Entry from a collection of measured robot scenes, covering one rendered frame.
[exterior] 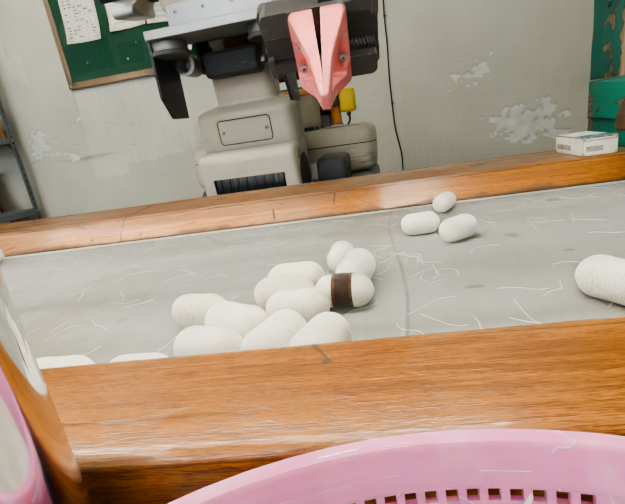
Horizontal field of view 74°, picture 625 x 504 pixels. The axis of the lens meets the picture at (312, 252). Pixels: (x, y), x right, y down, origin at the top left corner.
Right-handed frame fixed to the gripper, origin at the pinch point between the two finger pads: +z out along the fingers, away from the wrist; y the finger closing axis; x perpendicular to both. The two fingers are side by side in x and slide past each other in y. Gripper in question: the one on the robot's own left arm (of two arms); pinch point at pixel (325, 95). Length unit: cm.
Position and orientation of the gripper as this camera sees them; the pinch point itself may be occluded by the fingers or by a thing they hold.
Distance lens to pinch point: 34.7
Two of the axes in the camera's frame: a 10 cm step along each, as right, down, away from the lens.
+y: 9.9, -1.1, -1.2
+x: 1.6, 5.3, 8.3
